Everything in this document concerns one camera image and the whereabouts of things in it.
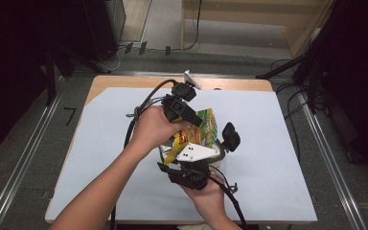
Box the metal cable clip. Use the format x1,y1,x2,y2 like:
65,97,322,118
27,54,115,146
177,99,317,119
227,181,240,195
126,106,142,119

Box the wooden table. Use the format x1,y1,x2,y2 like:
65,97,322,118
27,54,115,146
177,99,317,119
44,75,318,225

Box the left hand-held gripper black cable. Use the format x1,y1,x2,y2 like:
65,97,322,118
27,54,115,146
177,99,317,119
109,79,178,230

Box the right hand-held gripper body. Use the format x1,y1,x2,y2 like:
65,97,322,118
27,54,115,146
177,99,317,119
167,142,221,192

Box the person's right hand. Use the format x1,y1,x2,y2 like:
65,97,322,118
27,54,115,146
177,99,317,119
179,171,228,221

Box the wooden frame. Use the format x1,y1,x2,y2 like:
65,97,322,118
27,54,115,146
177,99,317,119
180,0,336,59

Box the black stand leg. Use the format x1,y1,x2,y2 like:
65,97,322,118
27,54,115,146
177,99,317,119
255,54,305,81

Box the person's left hand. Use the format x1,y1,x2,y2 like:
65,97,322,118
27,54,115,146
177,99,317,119
128,104,191,158

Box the dark curtain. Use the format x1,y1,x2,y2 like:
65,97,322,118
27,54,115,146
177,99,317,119
0,0,87,159
300,0,368,175

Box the white floor cable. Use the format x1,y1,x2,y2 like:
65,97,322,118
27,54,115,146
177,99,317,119
100,46,126,72

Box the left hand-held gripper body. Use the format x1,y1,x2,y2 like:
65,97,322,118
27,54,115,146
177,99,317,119
160,69,204,124

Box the yellow green seasoning pouch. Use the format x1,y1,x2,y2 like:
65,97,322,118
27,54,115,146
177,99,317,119
158,107,219,167

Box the metal floor rail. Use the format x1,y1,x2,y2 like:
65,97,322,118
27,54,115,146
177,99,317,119
296,90,368,230
0,91,62,230

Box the glass jar with black lid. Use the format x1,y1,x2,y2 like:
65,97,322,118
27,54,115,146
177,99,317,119
209,122,242,169

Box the hanging black cable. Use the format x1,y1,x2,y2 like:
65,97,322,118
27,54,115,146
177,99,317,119
184,0,203,52

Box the black floor cables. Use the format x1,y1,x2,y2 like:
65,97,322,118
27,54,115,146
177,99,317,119
269,57,330,164

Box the black stand legs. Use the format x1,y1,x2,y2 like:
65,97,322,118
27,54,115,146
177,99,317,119
42,44,111,107

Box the white cloth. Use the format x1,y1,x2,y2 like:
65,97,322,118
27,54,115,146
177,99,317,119
178,222,210,230

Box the black cabinet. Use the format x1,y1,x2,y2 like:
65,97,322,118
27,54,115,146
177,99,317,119
81,0,127,63

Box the right hand-held gripper black cable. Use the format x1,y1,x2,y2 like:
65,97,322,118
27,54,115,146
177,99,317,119
208,164,248,230

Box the hand-held gripper black cable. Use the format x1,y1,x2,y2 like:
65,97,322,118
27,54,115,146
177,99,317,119
109,79,178,230
208,164,248,230

